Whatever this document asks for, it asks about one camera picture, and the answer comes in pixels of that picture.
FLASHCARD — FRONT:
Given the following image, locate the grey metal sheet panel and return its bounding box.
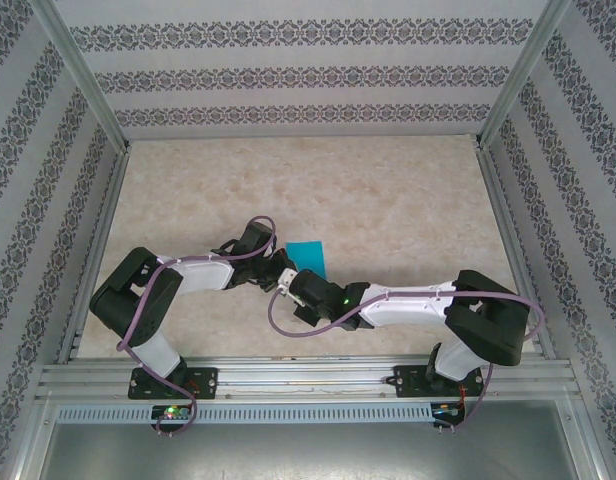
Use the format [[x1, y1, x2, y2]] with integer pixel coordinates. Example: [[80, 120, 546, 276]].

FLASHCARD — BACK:
[[37, 422, 589, 480]]

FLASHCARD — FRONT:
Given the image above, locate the black controller board green light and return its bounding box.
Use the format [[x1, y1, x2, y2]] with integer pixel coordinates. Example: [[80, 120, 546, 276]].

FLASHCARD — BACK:
[[150, 403, 194, 426]]

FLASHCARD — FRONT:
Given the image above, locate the aluminium mounting rail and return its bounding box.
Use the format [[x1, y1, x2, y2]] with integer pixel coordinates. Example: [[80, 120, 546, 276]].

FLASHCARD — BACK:
[[37, 355, 579, 401]]

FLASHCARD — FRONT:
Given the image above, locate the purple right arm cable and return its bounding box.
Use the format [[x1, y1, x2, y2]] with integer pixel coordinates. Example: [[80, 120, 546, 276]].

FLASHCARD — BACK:
[[268, 285, 547, 435]]

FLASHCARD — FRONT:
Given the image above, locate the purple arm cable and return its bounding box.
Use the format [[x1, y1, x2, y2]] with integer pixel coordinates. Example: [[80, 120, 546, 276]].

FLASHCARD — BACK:
[[268, 285, 547, 435], [115, 215, 280, 437]]

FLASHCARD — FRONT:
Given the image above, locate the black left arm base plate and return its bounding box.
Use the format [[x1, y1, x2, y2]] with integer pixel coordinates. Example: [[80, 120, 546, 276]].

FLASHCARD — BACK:
[[129, 367, 220, 401]]

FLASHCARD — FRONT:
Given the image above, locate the slotted grey cable duct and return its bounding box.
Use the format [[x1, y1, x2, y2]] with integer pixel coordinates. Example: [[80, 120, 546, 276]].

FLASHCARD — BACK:
[[55, 403, 434, 424]]

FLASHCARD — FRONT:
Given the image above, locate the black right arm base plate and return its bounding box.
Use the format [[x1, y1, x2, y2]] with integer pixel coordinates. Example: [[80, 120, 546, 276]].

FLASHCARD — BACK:
[[395, 364, 483, 400]]

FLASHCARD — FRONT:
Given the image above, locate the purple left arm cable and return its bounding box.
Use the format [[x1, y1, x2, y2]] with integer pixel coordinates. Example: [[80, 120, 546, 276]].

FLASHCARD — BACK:
[[115, 215, 280, 437]]

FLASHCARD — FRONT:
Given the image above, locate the aluminium side rail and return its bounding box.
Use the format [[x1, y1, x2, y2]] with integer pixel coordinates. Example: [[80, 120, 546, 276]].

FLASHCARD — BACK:
[[55, 144, 132, 364], [475, 144, 558, 360]]

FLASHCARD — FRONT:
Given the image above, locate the aluminium frame post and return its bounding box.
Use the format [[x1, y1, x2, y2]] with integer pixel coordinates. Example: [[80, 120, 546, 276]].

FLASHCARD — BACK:
[[27, 0, 132, 151], [471, 0, 574, 150]]

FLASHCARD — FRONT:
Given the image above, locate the aluminium frame bar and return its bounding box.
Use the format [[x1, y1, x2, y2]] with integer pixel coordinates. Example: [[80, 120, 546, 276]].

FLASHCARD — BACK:
[[557, 394, 608, 480], [7, 394, 57, 480]]

